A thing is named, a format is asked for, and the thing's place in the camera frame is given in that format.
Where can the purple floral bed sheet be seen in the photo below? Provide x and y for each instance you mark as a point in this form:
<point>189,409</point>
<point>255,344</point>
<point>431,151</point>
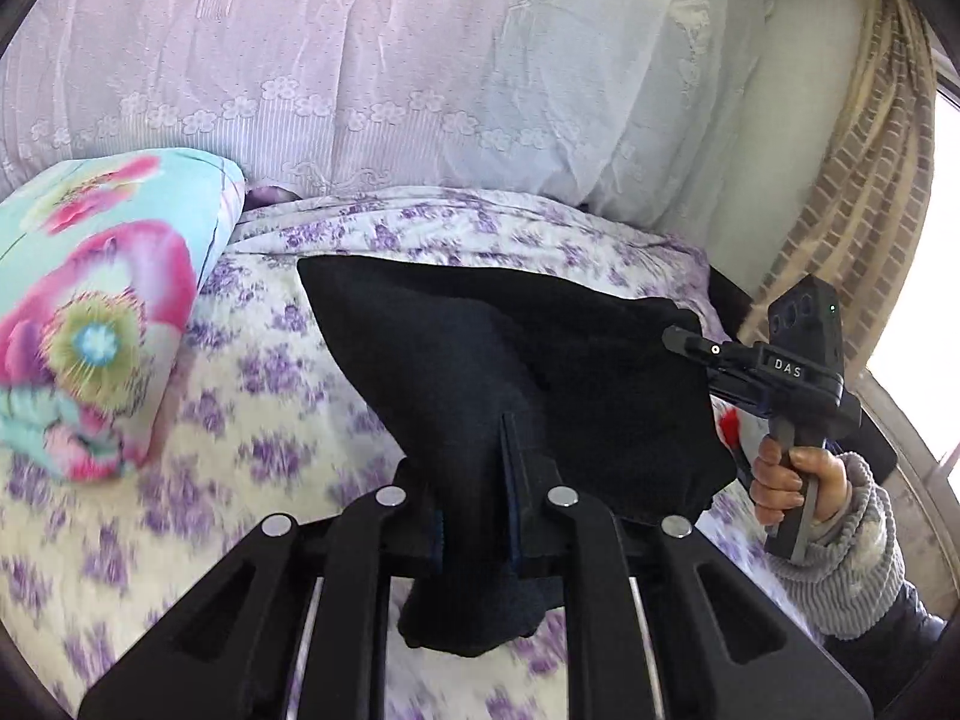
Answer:
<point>262,427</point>

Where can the person's right hand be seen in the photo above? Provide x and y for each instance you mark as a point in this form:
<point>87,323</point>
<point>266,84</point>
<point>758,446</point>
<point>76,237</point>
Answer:
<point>766,476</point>

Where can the person's right forearm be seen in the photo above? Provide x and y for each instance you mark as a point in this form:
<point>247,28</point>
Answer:
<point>862,562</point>

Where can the lavender lace cloth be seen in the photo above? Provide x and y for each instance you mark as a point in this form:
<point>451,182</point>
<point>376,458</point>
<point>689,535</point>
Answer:
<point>375,67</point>

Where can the brick pattern curtain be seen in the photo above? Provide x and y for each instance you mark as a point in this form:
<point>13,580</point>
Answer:
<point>862,187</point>

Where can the bright window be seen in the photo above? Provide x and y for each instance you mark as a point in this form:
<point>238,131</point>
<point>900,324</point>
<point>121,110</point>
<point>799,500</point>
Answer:
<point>922,255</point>

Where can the black pants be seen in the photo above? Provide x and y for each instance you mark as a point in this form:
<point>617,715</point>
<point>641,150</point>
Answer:
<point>465,345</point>

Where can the folded teal pink floral quilt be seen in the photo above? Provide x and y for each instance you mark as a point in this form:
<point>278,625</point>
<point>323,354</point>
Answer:
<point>112,277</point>

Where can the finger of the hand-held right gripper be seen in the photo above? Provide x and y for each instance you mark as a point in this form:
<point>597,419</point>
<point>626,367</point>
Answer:
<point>686,341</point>

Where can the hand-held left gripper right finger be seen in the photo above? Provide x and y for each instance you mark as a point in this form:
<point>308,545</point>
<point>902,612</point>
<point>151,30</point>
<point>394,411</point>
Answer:
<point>517,495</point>

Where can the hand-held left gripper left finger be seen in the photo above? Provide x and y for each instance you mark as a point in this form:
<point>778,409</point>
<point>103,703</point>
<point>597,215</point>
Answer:
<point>435,536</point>

